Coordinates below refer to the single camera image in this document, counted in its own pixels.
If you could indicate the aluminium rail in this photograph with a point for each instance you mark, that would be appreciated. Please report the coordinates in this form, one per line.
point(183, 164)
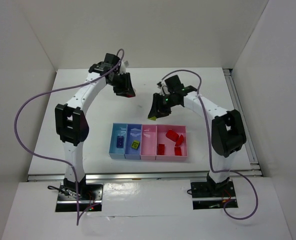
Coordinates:
point(124, 176)
point(251, 153)

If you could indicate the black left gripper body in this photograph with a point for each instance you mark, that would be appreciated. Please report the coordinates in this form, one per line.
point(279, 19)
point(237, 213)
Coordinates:
point(124, 83)

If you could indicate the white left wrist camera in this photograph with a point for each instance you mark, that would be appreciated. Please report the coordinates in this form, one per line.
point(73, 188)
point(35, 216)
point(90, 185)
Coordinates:
point(123, 67)

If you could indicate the narrow pink container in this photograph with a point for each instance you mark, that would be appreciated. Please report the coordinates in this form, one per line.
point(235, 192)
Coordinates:
point(148, 142)

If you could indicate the red rectangular lego brick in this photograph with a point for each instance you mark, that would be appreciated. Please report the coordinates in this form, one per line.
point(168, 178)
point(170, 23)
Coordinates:
point(160, 149)

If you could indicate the light blue container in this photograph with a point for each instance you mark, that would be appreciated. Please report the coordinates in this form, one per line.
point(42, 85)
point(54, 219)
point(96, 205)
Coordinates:
point(118, 129)

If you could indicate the red rounded lego brick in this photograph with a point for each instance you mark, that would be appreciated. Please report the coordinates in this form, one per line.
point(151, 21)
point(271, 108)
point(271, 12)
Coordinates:
point(172, 135)

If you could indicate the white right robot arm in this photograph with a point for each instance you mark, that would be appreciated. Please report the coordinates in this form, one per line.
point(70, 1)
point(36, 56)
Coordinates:
point(225, 129)

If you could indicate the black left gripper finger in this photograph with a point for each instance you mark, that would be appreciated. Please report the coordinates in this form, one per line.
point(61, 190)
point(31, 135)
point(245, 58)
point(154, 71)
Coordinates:
point(121, 90)
point(130, 88)

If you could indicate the aluminium right rail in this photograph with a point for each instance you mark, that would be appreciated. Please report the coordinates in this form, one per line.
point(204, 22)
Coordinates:
point(251, 153)

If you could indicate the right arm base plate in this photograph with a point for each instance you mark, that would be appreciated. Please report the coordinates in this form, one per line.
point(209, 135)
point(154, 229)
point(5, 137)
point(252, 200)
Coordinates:
point(203, 199)

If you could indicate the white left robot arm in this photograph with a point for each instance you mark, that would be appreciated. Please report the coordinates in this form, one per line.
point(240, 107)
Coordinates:
point(70, 118)

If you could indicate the red arched lego cap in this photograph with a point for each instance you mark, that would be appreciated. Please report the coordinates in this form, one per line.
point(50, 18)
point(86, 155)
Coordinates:
point(179, 141)

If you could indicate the red curved lego brick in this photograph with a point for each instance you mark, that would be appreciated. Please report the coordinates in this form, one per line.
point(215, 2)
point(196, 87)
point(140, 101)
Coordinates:
point(178, 151)

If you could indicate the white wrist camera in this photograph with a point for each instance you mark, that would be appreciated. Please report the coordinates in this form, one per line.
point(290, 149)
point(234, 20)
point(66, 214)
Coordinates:
point(163, 88)
point(123, 67)

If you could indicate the dark blue container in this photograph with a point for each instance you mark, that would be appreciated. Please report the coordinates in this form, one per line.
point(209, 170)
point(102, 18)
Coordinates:
point(134, 132)

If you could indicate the red green white lego stack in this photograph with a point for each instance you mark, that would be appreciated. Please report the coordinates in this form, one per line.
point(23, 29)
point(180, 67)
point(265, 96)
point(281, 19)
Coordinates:
point(130, 95)

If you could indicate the wide pink container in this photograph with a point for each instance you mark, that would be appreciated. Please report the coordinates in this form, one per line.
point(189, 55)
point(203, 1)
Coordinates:
point(169, 154)

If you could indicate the purple lego brick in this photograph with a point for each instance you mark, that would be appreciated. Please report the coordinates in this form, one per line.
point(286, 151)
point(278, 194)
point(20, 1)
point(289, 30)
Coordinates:
point(120, 142)

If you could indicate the green square lego brick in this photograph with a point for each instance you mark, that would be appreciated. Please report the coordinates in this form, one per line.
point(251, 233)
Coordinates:
point(152, 118)

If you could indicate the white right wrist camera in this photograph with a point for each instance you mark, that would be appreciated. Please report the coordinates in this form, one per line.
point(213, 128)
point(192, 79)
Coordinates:
point(163, 88)

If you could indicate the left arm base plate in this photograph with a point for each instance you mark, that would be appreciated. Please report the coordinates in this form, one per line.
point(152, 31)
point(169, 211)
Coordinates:
point(91, 199)

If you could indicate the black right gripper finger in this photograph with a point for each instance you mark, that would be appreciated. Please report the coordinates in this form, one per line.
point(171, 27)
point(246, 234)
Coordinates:
point(157, 103)
point(163, 112)

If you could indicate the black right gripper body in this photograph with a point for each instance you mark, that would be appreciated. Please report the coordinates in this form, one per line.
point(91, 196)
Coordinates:
point(160, 104)

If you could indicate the lime green lego brick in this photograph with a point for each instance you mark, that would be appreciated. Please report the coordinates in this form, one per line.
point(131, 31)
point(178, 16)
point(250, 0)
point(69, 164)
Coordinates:
point(135, 144)

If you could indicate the aluminium front rail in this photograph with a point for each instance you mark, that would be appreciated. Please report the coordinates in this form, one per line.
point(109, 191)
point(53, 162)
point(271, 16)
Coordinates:
point(124, 176)

